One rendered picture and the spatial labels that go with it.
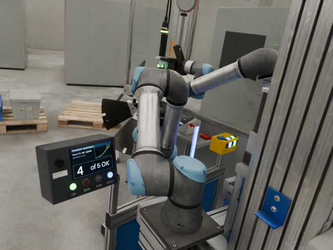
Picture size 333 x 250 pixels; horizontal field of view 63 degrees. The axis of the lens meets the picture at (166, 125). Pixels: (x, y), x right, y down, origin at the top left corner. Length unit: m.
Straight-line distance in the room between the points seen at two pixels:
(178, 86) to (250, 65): 0.33
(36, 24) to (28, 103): 9.50
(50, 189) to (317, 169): 0.80
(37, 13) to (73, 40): 6.74
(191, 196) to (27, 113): 3.69
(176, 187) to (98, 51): 6.34
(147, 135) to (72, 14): 6.15
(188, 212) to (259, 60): 0.69
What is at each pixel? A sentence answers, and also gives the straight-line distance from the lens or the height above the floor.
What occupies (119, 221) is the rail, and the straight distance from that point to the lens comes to 1.36.
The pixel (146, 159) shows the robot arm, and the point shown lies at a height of 1.27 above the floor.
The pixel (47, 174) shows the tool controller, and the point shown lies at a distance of 0.99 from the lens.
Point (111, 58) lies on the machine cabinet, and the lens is 7.14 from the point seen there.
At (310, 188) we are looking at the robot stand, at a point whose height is 1.34.
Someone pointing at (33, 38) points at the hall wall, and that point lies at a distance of 13.69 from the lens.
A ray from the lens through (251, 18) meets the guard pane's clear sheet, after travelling 2.15.
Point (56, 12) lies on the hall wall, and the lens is 13.61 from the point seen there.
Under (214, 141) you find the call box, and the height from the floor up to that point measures 1.05.
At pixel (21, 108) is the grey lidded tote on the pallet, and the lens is 4.37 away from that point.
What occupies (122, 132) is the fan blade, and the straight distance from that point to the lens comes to 1.71.
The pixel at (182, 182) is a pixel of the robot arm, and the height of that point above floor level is 1.22.
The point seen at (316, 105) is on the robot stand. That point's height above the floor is 1.54.
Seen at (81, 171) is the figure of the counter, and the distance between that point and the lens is 1.02.
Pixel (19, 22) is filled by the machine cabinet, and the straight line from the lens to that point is 8.55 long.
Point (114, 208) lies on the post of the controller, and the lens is 1.30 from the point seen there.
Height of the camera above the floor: 1.68
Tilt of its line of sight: 20 degrees down
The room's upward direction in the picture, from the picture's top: 8 degrees clockwise
